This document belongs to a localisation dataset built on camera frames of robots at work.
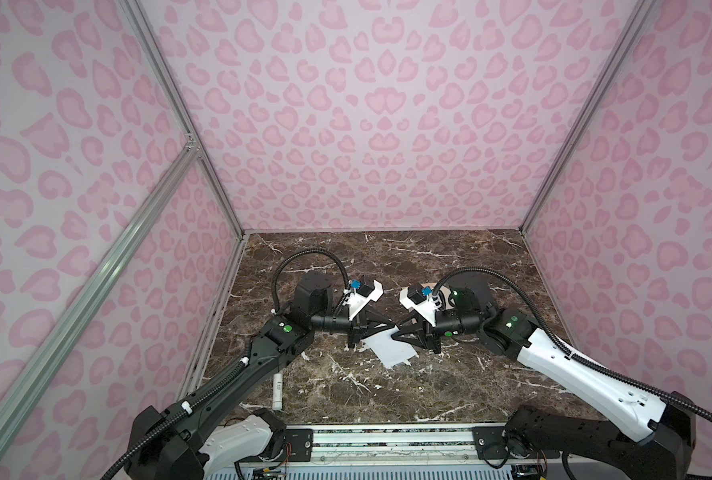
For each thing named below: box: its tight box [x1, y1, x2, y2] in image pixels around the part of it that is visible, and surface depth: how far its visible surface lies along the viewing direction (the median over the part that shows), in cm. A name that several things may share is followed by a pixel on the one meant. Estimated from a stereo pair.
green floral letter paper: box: [362, 325, 418, 370], surface depth 70 cm
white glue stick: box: [272, 373, 283, 411], surface depth 82 cm
